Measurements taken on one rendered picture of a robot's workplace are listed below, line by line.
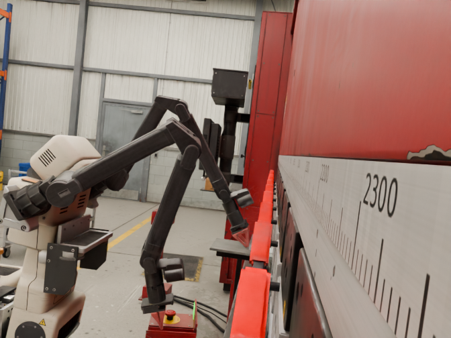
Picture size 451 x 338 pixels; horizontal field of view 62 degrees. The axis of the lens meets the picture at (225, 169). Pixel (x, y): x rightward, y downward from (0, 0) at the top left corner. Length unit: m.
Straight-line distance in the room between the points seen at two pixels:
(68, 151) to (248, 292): 1.07
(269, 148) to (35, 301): 1.59
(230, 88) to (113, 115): 6.46
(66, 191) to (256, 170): 1.52
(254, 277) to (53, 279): 1.11
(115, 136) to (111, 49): 1.95
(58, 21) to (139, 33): 1.89
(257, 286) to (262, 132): 2.17
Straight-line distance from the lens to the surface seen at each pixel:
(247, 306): 0.27
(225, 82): 2.63
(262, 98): 2.44
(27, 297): 1.43
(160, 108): 1.46
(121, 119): 8.84
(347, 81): 0.17
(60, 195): 1.14
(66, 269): 1.32
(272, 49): 2.50
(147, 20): 9.12
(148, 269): 1.22
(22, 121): 9.87
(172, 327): 1.40
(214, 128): 2.60
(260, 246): 0.45
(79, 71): 9.14
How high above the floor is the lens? 1.40
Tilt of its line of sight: 3 degrees down
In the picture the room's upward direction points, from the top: 6 degrees clockwise
